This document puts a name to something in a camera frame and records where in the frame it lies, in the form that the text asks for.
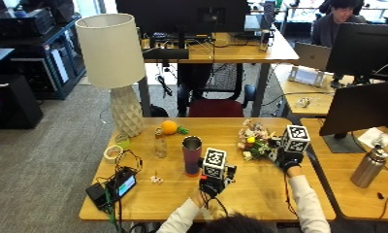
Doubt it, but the person's left hand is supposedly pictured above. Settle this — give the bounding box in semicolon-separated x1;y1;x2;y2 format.
196;163;237;199

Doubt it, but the person's right hand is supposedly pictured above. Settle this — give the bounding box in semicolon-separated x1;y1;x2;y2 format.
268;147;305;173

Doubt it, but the artificial flower bouquet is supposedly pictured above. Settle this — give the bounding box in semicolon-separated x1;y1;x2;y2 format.
237;118;284;162

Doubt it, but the white marker cube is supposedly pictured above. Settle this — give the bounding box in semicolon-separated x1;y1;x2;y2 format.
280;124;312;154
201;148;229;180

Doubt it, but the purple tumbler with orange base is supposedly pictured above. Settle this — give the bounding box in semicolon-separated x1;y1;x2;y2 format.
181;135;204;178

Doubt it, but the clear plastic wrap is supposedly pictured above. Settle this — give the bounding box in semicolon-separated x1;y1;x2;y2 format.
293;96;313;110

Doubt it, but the clear glass bottle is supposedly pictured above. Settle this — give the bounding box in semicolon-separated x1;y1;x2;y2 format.
152;127;169;159

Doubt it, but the black office chair red seat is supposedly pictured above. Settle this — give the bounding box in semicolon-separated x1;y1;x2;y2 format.
176;62;257;118

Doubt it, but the stainless steel water bottle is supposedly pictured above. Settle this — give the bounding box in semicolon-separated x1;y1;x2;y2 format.
349;143;388;189

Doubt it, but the white paper sheet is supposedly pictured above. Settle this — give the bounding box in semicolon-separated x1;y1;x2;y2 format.
357;126;388;150

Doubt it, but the black monitor on grey stand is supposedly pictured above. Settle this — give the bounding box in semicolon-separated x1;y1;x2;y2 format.
319;80;388;154

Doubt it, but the black device with screen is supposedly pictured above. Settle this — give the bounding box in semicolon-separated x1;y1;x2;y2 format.
107;166;139;202

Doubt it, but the white tablet stand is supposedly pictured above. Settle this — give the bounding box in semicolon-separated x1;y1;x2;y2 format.
287;65;326;88

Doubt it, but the black bag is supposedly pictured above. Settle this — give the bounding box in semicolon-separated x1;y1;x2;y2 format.
149;104;171;118

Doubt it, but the small clear green cup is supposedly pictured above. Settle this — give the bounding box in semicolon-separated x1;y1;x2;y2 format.
113;133;132;150

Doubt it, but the white tape roll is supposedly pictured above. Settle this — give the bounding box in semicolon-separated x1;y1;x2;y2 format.
103;144;125;165

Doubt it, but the black power adapter box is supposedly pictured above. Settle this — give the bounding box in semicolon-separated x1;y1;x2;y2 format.
84;182;111;211

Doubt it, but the silver laptop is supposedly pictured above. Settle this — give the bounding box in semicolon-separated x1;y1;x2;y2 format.
292;41;333;72

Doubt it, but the wooden desk with grey legs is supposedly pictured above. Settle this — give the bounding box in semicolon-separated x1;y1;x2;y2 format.
137;29;301;118

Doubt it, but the white table lamp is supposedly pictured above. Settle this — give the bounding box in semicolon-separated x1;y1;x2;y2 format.
74;13;148;139

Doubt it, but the wide black monitor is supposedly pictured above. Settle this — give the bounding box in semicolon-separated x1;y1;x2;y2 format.
113;0;252;36

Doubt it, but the black storage shelf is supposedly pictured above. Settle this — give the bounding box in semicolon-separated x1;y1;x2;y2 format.
0;12;87;101

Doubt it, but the black box cabinet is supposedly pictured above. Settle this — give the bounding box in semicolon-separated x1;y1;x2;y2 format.
0;74;46;130

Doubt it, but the thin black glove cable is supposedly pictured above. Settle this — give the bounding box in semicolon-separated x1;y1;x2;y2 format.
281;171;300;217

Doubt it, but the black cable loop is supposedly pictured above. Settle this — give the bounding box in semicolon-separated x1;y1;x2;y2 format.
112;149;144;173

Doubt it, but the green cable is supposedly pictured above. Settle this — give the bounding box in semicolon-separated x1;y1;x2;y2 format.
103;187;119;233

